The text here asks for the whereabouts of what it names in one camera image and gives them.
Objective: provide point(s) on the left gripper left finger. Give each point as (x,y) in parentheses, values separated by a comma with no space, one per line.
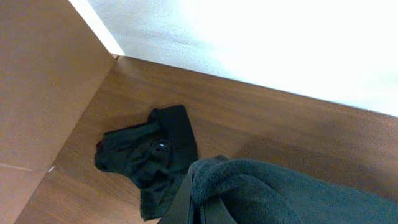
(181,210)

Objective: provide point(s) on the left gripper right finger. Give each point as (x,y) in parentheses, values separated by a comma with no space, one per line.
(214,211)

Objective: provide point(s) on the dark green t-shirt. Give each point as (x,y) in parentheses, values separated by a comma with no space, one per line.
(259,192)

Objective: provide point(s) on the black t-shirt white letters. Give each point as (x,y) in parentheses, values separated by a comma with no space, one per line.
(155,156)

